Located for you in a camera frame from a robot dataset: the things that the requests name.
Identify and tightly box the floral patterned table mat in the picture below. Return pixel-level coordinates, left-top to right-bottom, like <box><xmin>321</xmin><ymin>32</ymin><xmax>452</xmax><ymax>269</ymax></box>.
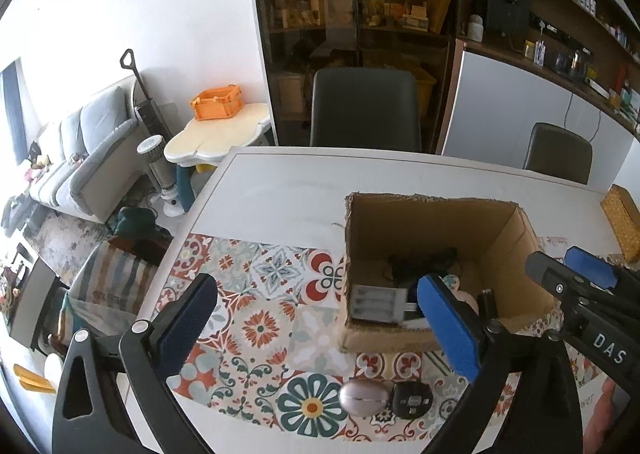
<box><xmin>155</xmin><ymin>231</ymin><xmax>626</xmax><ymax>442</ymax></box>

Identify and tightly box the striped fabric bag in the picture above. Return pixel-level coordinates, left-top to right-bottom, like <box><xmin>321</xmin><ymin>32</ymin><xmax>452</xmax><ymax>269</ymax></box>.
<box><xmin>67</xmin><ymin>243</ymin><xmax>162</xmax><ymax>327</ymax></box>

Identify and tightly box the grey patterned floor rug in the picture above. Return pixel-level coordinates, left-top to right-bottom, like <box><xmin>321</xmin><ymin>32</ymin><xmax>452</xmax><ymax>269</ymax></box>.
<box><xmin>27</xmin><ymin>211</ymin><xmax>117</xmax><ymax>281</ymax></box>

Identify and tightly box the white tower fan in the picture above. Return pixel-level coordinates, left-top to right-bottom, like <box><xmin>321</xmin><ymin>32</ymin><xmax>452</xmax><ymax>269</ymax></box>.
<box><xmin>137</xmin><ymin>135</ymin><xmax>184</xmax><ymax>219</ymax></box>

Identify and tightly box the black bag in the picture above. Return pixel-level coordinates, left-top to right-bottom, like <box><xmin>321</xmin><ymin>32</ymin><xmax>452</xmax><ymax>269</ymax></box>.
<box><xmin>0</xmin><ymin>194</ymin><xmax>47</xmax><ymax>241</ymax></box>

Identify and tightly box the dark low cabinet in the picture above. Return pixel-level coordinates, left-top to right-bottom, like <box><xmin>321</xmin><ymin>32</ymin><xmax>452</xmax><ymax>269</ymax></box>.
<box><xmin>9</xmin><ymin>259</ymin><xmax>68</xmax><ymax>351</ymax></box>

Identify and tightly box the brown cardboard box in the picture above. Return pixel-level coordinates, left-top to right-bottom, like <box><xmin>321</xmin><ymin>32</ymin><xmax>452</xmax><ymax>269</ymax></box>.
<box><xmin>339</xmin><ymin>191</ymin><xmax>561</xmax><ymax>355</ymax></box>

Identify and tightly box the dark green bag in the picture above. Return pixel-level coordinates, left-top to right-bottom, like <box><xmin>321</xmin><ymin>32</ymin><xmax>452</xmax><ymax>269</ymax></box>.
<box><xmin>107</xmin><ymin>206</ymin><xmax>174</xmax><ymax>265</ymax></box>

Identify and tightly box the grey sofa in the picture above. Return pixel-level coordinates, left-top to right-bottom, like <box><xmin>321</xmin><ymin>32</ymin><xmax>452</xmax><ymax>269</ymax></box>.
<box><xmin>27</xmin><ymin>86</ymin><xmax>141</xmax><ymax>225</ymax></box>

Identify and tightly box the blue curtain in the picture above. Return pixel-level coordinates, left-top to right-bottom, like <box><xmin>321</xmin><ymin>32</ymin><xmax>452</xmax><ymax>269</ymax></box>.
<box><xmin>1</xmin><ymin>70</ymin><xmax>25</xmax><ymax>165</ymax></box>

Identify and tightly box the orange plastic crate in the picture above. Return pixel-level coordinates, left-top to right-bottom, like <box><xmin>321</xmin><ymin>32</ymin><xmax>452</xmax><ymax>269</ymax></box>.
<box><xmin>190</xmin><ymin>84</ymin><xmax>245</xmax><ymax>121</ymax></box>

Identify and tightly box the yellow flat object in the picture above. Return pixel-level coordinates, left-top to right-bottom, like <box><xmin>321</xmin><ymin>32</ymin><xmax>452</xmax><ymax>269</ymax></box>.
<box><xmin>14</xmin><ymin>364</ymin><xmax>55</xmax><ymax>393</ymax></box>

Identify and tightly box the yellow wicker box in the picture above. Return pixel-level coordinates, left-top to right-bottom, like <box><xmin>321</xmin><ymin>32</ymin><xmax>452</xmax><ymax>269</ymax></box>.
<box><xmin>600</xmin><ymin>185</ymin><xmax>640</xmax><ymax>259</ymax></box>

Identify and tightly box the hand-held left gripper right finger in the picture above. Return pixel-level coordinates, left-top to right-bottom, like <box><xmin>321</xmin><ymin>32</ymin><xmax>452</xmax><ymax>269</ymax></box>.
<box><xmin>415</xmin><ymin>274</ymin><xmax>586</xmax><ymax>454</ymax></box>

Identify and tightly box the white bowl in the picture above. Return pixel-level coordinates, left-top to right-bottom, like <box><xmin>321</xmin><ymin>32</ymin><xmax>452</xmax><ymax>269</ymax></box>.
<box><xmin>42</xmin><ymin>353</ymin><xmax>64</xmax><ymax>383</ymax></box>

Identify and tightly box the dark grey chair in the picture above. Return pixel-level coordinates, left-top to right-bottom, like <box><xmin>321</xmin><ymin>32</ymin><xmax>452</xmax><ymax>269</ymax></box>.
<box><xmin>522</xmin><ymin>123</ymin><xmax>593</xmax><ymax>185</ymax></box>
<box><xmin>309</xmin><ymin>68</ymin><xmax>422</xmax><ymax>153</ymax></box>

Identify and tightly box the black shelf appliance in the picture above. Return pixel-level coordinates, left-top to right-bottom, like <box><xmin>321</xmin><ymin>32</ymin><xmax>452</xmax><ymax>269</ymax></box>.
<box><xmin>485</xmin><ymin>0</ymin><xmax>533</xmax><ymax>37</ymax></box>

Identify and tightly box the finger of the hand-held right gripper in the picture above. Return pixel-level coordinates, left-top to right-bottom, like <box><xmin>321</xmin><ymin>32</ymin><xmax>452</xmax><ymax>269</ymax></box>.
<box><xmin>525</xmin><ymin>251</ymin><xmax>593</xmax><ymax>305</ymax></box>
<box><xmin>565</xmin><ymin>246</ymin><xmax>640</xmax><ymax>295</ymax></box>

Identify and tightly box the white cabinet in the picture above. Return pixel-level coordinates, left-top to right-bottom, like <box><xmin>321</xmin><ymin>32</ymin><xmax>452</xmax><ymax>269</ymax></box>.
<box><xmin>440</xmin><ymin>41</ymin><xmax>640</xmax><ymax>192</ymax></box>

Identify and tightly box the black cable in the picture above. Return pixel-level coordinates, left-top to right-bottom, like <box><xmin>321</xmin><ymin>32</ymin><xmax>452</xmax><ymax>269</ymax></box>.
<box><xmin>387</xmin><ymin>248</ymin><xmax>461</xmax><ymax>285</ymax></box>

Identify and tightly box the row of shelf bottles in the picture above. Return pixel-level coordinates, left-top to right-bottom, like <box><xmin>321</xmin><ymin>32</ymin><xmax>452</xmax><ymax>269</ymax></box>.
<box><xmin>522</xmin><ymin>0</ymin><xmax>640</xmax><ymax>127</ymax></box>

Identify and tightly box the person's right hand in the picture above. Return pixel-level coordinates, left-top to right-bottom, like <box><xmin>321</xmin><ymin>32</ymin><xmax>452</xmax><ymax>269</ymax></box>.
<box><xmin>585</xmin><ymin>376</ymin><xmax>633</xmax><ymax>442</ymax></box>

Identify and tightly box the white battery charger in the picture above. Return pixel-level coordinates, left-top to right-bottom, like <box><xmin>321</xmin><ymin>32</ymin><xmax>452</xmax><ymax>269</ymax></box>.
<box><xmin>350</xmin><ymin>284</ymin><xmax>418</xmax><ymax>325</ymax></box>

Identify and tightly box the upright vacuum cleaner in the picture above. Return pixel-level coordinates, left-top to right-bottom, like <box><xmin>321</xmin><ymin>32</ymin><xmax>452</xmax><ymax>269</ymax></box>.
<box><xmin>119</xmin><ymin>48</ymin><xmax>166</xmax><ymax>139</ymax></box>

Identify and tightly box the mauve oval case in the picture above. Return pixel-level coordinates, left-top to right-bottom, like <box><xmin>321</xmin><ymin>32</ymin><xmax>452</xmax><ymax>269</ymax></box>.
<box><xmin>339</xmin><ymin>380</ymin><xmax>388</xmax><ymax>417</ymax></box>

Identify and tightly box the cream flower-shaped small table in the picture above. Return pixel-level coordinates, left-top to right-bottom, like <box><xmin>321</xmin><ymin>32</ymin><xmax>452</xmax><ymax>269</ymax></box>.
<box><xmin>164</xmin><ymin>102</ymin><xmax>273</xmax><ymax>215</ymax></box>

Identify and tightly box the black round device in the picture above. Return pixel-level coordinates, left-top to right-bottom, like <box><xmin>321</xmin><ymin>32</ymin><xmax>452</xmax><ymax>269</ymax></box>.
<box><xmin>390</xmin><ymin>381</ymin><xmax>433</xmax><ymax>420</ymax></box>

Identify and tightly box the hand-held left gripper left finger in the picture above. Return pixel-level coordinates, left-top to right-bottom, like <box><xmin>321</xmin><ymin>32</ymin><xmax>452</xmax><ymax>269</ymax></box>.
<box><xmin>50</xmin><ymin>274</ymin><xmax>221</xmax><ymax>454</ymax></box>

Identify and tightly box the dark glass-door cabinet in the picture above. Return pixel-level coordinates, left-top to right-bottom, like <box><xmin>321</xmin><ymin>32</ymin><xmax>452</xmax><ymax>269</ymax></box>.
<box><xmin>247</xmin><ymin>0</ymin><xmax>463</xmax><ymax>155</ymax></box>

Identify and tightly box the peach round case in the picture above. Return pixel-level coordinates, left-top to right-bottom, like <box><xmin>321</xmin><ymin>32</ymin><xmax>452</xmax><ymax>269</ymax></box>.
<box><xmin>442</xmin><ymin>274</ymin><xmax>482</xmax><ymax>315</ymax></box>

